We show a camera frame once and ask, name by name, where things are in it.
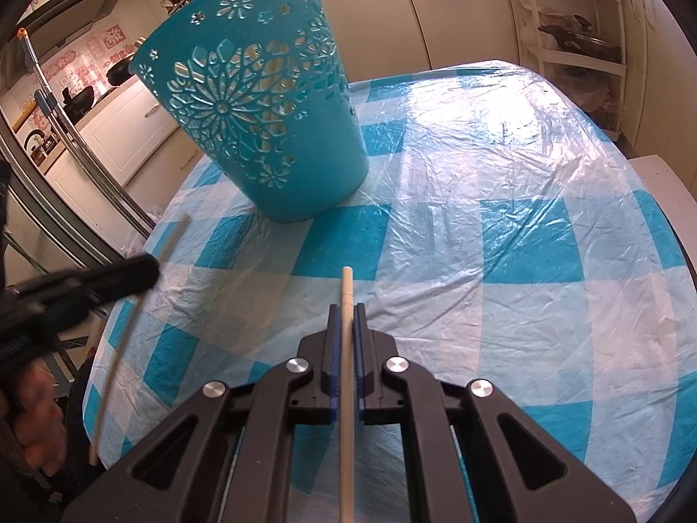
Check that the cream corner cabinet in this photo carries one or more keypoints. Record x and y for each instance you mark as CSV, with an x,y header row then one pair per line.
x,y
661,54

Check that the blue checkered plastic tablecloth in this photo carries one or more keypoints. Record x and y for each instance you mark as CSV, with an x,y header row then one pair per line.
x,y
490,261

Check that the dark pot with lid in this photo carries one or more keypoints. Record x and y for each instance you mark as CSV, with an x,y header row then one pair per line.
x,y
585,41

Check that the large black wok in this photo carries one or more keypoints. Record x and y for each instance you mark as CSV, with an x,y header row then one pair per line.
x,y
122,68

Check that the wooden chopstick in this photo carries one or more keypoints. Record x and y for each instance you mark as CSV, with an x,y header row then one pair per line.
x,y
177,233
347,446

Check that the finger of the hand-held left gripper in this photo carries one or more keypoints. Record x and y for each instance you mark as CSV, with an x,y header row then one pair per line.
x,y
109,280

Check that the metal mop pole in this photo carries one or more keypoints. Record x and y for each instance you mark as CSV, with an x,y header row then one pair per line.
x,y
81,141

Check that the cream tall cabinet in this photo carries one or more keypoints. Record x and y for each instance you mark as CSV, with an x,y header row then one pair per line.
x,y
370,16

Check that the white side table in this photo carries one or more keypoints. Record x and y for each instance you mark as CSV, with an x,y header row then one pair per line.
x,y
664,180

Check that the person's left hand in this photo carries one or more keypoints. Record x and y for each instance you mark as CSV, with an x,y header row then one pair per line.
x,y
41,430

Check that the white shelf rack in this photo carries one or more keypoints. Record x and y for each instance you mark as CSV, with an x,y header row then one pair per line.
x,y
604,65

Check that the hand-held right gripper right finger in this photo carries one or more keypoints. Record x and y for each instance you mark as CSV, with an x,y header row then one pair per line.
x,y
359,376

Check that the teal cut-out plastic basket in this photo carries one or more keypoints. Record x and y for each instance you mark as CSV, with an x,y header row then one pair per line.
x,y
310,174

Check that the metal kettle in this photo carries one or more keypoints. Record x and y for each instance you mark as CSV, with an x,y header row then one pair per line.
x,y
35,147

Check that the cream kitchen counter cabinet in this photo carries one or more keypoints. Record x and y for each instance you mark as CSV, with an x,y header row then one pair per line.
x,y
130,136

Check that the small black wok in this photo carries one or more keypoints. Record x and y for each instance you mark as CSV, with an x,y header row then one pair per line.
x,y
79,104

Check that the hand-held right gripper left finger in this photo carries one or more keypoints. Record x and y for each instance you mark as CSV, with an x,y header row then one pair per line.
x,y
331,376

